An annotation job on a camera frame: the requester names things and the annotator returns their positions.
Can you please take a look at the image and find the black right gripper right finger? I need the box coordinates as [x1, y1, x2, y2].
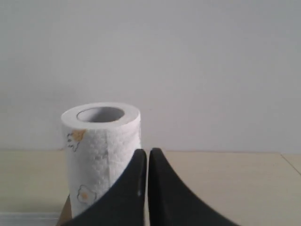
[148, 148, 237, 226]

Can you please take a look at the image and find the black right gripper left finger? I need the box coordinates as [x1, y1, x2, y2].
[58, 149, 147, 226]

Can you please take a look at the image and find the white rectangular plastic tray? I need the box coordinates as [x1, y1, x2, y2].
[0, 212, 60, 226]

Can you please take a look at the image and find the printed white paper towel roll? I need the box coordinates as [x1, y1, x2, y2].
[61, 102, 142, 217]

